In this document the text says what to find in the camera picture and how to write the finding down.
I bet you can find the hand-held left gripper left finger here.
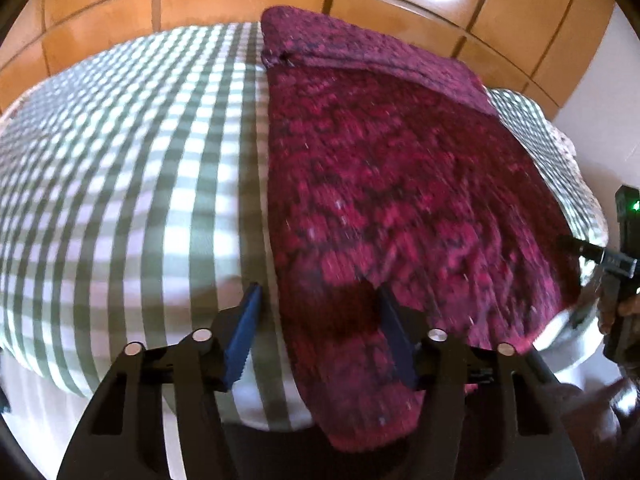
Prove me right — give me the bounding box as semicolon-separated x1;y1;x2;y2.
56;282;263;480

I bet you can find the green checked bed sheet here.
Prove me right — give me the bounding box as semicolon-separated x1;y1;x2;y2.
0;22;608;433

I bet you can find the person's right forearm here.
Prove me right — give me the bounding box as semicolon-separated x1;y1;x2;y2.
562;377;640;443

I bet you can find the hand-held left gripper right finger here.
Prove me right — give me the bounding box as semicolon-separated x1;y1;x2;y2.
377;285;586;480

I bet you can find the person's right hand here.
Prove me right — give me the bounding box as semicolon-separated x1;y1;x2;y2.
597;282;640;336

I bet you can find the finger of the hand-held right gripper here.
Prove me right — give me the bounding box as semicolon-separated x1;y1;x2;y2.
560;234;608;265

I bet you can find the dark red patterned knit garment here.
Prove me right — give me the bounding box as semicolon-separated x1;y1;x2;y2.
260;6;583;453

